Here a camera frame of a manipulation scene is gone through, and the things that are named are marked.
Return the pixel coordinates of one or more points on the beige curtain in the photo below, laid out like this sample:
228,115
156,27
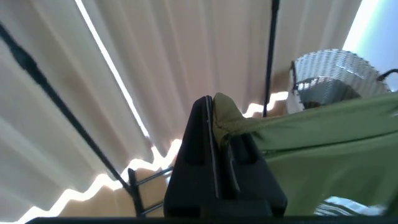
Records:
186,46

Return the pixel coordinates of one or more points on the white laundry basket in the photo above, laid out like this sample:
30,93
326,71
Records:
329,65

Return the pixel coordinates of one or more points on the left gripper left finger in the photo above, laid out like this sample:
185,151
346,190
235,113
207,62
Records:
192,174

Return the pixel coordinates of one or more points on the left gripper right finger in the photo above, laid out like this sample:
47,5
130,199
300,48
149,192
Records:
252,186

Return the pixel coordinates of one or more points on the black clothes rack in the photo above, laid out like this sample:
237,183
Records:
270,46

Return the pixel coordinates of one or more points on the green printed shirt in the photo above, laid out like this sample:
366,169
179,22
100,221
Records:
326,149

